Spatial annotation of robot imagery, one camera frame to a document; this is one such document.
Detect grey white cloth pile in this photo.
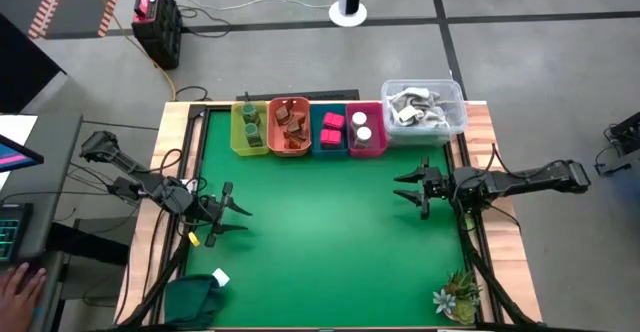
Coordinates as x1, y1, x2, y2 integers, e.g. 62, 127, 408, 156
389, 86, 451, 132

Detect person's hand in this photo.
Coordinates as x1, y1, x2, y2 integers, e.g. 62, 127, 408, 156
0, 263, 48, 332

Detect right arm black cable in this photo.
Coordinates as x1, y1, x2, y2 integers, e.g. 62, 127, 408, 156
489, 142, 564, 178

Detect yellow floor cable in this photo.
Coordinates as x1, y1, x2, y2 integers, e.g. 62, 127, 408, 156
79, 0, 179, 102

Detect backlit black keyboard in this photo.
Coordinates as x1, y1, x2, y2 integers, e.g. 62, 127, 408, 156
0, 202, 34, 264

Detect blue plastic bin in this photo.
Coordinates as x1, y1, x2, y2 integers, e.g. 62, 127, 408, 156
308, 102, 350, 160

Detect yellow-green plastic bin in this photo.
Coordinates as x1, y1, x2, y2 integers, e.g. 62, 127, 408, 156
230, 100, 271, 157

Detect red device on crate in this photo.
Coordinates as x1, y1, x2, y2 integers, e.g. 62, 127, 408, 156
132, 0, 164, 23

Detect black floor cable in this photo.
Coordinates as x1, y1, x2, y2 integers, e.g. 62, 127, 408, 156
178, 4, 234, 39
173, 85, 211, 103

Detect black flat strip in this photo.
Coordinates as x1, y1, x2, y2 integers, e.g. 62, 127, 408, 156
235, 89, 361, 102

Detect grey mat orange striped edges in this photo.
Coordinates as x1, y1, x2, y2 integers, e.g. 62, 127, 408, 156
0, 0, 129, 41

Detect artificial succulent plant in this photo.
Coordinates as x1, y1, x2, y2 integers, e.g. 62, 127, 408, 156
432, 270, 484, 326

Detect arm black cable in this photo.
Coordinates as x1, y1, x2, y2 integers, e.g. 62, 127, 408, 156
489, 142, 564, 178
158, 147, 184, 173

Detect black red battery box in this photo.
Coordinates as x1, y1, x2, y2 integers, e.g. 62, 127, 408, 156
131, 0, 183, 71

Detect green table mat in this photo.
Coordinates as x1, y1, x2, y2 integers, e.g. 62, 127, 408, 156
184, 109, 469, 329

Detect clear plastic storage bin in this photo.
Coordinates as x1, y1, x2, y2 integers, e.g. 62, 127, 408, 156
381, 78, 470, 146

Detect black cable bundle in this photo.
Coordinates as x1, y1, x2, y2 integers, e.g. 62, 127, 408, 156
452, 211, 539, 329
117, 216, 194, 331

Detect white paper sheet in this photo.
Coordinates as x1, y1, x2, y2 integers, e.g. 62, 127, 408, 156
0, 114, 39, 146

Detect pink plastic bin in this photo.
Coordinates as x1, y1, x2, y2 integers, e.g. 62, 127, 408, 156
344, 98, 389, 155

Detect black board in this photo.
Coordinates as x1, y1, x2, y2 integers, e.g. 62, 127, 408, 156
0, 11, 68, 115

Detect dark green cloth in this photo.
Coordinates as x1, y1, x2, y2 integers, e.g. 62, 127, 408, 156
163, 274, 226, 329

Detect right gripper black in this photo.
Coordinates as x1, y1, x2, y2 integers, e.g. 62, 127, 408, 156
393, 156, 456, 221

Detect orange plastic bin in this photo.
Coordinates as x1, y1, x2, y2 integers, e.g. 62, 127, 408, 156
266, 96, 312, 158

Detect black equipment with cables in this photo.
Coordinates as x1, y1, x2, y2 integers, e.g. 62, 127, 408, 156
593, 111, 640, 178

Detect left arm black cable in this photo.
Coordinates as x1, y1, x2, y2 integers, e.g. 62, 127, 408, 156
158, 147, 184, 173

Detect grey desk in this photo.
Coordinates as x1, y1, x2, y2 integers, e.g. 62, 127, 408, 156
0, 114, 84, 273

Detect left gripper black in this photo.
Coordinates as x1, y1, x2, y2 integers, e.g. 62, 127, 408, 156
192, 181, 253, 248

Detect computer monitor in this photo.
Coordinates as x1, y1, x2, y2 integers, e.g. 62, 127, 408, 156
0, 134, 45, 174

